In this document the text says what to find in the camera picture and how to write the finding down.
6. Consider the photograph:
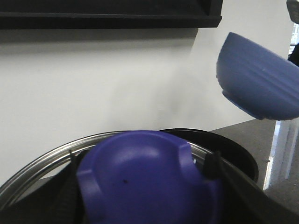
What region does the blue plastic bowl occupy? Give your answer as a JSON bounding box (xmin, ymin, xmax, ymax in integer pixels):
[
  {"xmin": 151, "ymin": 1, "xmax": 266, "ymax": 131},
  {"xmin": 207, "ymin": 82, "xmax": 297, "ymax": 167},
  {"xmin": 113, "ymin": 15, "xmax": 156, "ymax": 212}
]
[{"xmin": 216, "ymin": 32, "xmax": 299, "ymax": 120}]

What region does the blue saucepan with long handle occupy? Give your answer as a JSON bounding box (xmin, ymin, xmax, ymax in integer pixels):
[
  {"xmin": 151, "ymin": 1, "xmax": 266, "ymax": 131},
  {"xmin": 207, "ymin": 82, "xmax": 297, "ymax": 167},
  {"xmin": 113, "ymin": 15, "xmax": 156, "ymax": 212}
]
[{"xmin": 158, "ymin": 128, "xmax": 260, "ymax": 185}]

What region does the glass pot lid blue knob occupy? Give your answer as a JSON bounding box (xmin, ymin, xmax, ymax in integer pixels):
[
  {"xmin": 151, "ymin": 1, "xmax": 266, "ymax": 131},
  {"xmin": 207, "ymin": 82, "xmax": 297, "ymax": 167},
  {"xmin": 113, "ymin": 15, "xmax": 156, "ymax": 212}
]
[{"xmin": 0, "ymin": 129, "xmax": 236, "ymax": 224}]

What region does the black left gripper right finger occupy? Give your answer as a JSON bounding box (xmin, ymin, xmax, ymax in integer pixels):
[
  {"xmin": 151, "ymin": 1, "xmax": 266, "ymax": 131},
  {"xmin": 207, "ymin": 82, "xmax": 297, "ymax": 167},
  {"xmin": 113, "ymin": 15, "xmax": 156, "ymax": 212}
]
[{"xmin": 203, "ymin": 152, "xmax": 299, "ymax": 224}]

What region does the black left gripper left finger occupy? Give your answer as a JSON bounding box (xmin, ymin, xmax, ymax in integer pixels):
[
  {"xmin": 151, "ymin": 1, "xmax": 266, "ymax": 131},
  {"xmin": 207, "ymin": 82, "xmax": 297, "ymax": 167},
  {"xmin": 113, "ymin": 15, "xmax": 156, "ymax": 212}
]
[{"xmin": 0, "ymin": 157, "xmax": 82, "ymax": 224}]

